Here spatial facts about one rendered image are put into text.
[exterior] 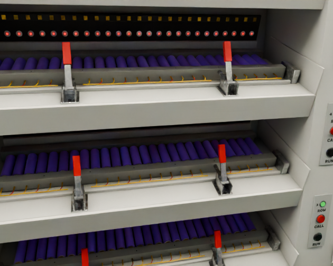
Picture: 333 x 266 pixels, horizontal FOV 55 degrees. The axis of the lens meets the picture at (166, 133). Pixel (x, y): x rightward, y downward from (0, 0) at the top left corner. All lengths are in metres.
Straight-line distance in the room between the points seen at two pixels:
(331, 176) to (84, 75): 0.51
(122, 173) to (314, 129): 0.37
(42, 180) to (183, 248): 0.32
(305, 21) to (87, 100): 0.42
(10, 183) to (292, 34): 0.60
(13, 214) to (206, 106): 0.37
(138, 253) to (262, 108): 0.39
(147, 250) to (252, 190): 0.25
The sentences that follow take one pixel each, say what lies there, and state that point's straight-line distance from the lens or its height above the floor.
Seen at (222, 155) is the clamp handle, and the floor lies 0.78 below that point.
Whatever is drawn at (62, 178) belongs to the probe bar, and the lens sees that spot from 0.62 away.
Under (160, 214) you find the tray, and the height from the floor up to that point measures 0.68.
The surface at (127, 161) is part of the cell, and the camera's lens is 0.65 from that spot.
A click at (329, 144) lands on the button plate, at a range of 0.69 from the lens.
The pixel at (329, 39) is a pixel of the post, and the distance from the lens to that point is 0.64.
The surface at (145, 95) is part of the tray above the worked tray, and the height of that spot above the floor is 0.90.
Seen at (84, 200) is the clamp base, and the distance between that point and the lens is 0.58.
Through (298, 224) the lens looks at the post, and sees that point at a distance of 0.73.
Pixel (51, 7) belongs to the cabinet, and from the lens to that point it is 0.70.
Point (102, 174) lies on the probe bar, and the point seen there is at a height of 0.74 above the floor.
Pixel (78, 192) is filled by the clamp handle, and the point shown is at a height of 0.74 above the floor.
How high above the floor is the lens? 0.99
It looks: 17 degrees down
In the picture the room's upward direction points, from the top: straight up
